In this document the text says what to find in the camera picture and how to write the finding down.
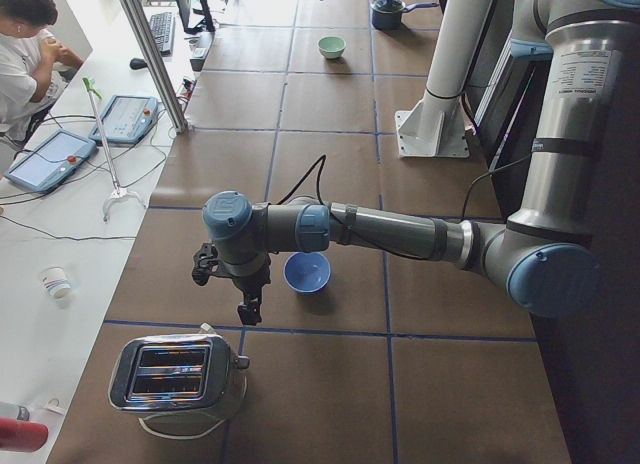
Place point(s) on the blue teach pendant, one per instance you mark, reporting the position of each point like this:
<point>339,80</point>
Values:
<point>127,119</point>
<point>51,162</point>

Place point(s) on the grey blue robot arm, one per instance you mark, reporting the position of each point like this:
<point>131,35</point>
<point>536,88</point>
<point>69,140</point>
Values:
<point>540,256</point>

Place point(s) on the far blue teach pendant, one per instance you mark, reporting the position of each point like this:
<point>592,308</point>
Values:
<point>127,119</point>

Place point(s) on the near blue teach pendant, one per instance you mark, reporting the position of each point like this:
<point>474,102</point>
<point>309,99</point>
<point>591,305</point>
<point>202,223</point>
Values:
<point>51,162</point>

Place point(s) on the blue saucepan with lid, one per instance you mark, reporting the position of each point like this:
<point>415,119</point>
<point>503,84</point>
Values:
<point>388,14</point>

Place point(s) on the red bottle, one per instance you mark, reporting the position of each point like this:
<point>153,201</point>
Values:
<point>22,436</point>

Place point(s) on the aluminium frame post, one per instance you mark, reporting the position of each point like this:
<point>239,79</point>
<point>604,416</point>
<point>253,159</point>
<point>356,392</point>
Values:
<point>134,12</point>

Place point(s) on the black keyboard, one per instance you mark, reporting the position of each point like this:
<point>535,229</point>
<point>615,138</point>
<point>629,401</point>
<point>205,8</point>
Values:
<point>162,26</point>

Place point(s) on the blue bowl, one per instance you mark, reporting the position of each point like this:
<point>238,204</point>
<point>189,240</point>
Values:
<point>307,273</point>

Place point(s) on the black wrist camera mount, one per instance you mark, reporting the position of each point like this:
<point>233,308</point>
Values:
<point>205,260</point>

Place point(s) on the green bowl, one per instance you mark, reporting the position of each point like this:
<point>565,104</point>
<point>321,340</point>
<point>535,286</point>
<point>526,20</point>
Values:
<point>331,47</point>

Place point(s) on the black computer mouse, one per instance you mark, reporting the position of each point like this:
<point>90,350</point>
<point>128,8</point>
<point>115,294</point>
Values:
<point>137,64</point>

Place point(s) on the paper cup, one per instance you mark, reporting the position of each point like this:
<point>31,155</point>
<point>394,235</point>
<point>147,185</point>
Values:
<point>55,282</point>

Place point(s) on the person in white shirt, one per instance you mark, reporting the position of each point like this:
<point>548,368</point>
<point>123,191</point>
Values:
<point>34,65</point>

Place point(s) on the white reacher grabber stick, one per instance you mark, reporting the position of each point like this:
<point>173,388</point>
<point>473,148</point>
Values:
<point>119,192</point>

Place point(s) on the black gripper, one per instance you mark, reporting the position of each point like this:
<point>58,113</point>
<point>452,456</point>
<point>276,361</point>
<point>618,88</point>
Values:
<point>250,281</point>

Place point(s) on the chrome two-slot toaster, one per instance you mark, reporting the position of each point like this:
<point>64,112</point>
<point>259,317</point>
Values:
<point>179,384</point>

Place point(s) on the white mounting post with base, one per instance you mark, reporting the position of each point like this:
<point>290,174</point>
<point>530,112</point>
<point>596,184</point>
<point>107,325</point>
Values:
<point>434,128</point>

